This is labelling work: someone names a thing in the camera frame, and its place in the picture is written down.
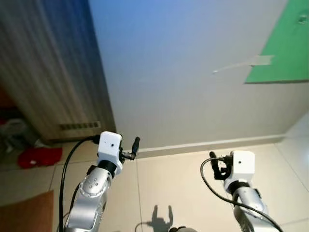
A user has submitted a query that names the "white skirting board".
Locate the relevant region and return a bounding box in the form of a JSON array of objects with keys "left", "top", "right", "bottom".
[{"left": 134, "top": 134, "right": 285, "bottom": 158}]

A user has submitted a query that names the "dark robot leg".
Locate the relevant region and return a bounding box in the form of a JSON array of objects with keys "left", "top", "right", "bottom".
[{"left": 168, "top": 226, "right": 198, "bottom": 232}]

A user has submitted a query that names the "red cloth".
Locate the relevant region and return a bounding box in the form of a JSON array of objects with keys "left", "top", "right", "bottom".
[{"left": 18, "top": 147, "right": 63, "bottom": 169}]

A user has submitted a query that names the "beige tape strip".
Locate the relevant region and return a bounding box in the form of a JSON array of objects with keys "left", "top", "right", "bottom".
[{"left": 212, "top": 55, "right": 274, "bottom": 74}]

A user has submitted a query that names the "grey plastic bag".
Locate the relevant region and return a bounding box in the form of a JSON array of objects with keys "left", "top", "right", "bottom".
[{"left": 0, "top": 118, "right": 29, "bottom": 148}]

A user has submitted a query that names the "brown floor mat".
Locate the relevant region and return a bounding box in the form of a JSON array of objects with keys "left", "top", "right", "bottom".
[{"left": 0, "top": 190, "right": 55, "bottom": 232}]

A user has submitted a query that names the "wooden cabinet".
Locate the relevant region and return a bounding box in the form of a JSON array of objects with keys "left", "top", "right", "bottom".
[{"left": 0, "top": 0, "right": 116, "bottom": 142}]

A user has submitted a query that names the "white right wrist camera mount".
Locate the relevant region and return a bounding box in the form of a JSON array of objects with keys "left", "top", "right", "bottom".
[{"left": 225, "top": 150, "right": 255, "bottom": 190}]

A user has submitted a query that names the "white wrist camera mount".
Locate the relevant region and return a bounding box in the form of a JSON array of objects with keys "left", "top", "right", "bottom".
[
  {"left": 97, "top": 131, "right": 123, "bottom": 168},
  {"left": 225, "top": 150, "right": 255, "bottom": 190}
]

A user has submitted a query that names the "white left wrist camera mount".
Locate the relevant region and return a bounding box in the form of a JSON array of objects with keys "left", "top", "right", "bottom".
[{"left": 97, "top": 131, "right": 123, "bottom": 168}]

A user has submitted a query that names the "green wall board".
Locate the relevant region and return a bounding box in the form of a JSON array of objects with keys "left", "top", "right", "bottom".
[{"left": 245, "top": 0, "right": 309, "bottom": 84}]

